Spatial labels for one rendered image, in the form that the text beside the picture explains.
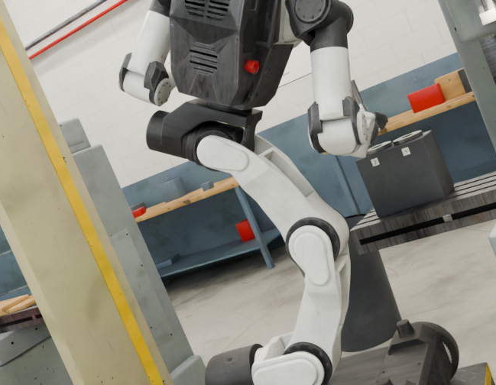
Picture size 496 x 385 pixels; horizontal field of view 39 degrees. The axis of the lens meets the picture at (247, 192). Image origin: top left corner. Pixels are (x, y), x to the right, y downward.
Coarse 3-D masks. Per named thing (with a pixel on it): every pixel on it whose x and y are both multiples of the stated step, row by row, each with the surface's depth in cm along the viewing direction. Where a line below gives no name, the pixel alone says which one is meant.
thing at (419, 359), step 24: (408, 336) 202; (432, 336) 202; (216, 360) 204; (240, 360) 199; (360, 360) 211; (384, 360) 198; (408, 360) 191; (432, 360) 189; (216, 384) 201; (240, 384) 197; (336, 384) 201; (360, 384) 194; (384, 384) 170; (408, 384) 174; (432, 384) 181
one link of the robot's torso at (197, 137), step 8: (200, 128) 187; (208, 128) 186; (216, 128) 186; (224, 128) 186; (232, 128) 187; (240, 128) 189; (200, 136) 186; (224, 136) 184; (232, 136) 184; (240, 136) 186; (192, 144) 187; (192, 152) 188; (192, 160) 191; (208, 168) 187
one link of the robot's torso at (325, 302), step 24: (312, 240) 178; (312, 264) 179; (336, 264) 188; (312, 288) 182; (336, 288) 180; (312, 312) 188; (336, 312) 185; (312, 336) 189; (336, 336) 189; (336, 360) 193
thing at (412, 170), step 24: (384, 144) 213; (408, 144) 206; (432, 144) 209; (360, 168) 214; (384, 168) 211; (408, 168) 208; (432, 168) 204; (384, 192) 213; (408, 192) 210; (432, 192) 206
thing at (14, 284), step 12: (0, 228) 845; (0, 240) 851; (0, 252) 857; (12, 252) 847; (0, 264) 864; (12, 264) 853; (0, 276) 870; (12, 276) 859; (0, 288) 877; (12, 288) 867; (24, 288) 855; (0, 300) 884
